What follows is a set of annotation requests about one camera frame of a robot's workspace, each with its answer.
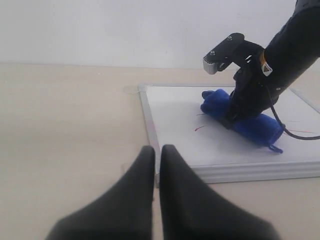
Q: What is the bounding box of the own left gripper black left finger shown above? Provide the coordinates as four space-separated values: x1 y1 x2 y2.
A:
47 146 155 240

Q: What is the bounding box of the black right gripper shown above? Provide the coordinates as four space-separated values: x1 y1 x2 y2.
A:
221 41 273 130

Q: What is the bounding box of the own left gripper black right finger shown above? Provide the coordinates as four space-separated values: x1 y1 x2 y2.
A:
159 144 281 240

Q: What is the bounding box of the blue cloth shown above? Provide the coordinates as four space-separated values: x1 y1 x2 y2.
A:
200 89 284 154

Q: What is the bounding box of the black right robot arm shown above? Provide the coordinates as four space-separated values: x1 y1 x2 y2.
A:
159 0 320 240

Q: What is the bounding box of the white whiteboard with aluminium frame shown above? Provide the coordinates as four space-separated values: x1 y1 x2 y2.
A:
138 83 320 184

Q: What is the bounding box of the black wrist camera with heatsink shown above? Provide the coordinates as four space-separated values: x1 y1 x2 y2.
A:
202 32 246 75

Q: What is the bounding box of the black camera cable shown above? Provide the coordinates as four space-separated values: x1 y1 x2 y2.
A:
263 82 320 141

